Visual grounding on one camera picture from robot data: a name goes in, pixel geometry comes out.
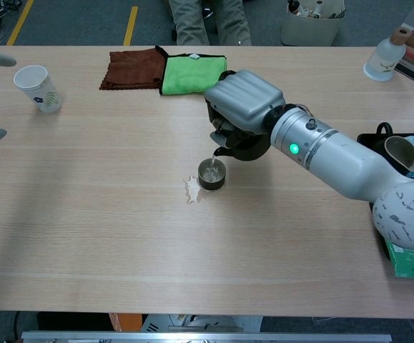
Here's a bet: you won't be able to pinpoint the green cloth with black trim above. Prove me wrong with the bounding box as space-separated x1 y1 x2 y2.
159 45 228 100

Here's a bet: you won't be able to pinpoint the black teapot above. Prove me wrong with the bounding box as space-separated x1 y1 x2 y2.
212 121 271 162

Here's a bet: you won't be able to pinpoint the black tray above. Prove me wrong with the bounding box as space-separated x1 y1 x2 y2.
355 123 414 261

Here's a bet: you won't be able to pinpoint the orange stool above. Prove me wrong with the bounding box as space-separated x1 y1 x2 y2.
108 313 144 333

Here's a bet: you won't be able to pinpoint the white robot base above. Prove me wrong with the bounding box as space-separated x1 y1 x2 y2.
140 314 264 334

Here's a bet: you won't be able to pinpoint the person's legs in khaki trousers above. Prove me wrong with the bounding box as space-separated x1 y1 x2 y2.
167 0 252 47

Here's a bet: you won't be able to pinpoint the dark pitcher with grey inside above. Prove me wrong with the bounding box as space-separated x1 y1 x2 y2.
375 122 414 177

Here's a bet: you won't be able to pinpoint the small grey cup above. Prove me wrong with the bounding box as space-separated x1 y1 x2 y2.
197 158 227 191

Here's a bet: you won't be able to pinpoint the green tea packet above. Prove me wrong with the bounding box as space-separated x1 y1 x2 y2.
385 239 414 281

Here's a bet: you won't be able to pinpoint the brown cloth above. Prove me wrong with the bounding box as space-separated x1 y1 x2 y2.
99 48 169 91

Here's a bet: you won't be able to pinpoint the aluminium rail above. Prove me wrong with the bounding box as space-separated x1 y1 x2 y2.
20 330 393 343

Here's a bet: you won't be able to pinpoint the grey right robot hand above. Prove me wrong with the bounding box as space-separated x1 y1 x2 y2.
203 69 287 148

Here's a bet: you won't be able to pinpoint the white floral paper cup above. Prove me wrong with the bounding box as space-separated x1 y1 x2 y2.
13 64 63 114

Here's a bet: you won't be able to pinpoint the spilled water puddle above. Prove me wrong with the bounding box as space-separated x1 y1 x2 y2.
182 174 208 206

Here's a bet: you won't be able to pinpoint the beige bin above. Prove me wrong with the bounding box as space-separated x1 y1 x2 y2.
281 0 347 47

